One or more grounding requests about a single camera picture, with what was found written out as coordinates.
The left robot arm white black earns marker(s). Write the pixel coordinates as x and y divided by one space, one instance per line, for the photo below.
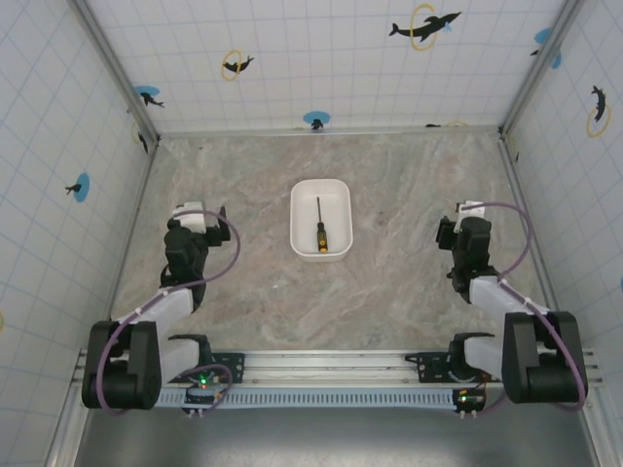
141 360

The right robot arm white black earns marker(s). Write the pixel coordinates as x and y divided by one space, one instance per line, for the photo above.
521 360

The white rectangular plastic bin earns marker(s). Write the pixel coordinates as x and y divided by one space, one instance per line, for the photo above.
340 214

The dolphin blue circle sticker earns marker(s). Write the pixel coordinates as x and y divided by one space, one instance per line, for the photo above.
148 95
316 119
80 187

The aluminium frame side bar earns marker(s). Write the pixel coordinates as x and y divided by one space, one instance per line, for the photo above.
121 253
535 253

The aluminium frame cross bar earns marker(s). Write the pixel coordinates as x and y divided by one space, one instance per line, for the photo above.
331 131

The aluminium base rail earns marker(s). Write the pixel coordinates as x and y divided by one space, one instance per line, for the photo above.
321 362

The aluminium frame post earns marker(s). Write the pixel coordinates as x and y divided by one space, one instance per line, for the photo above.
540 63
117 73

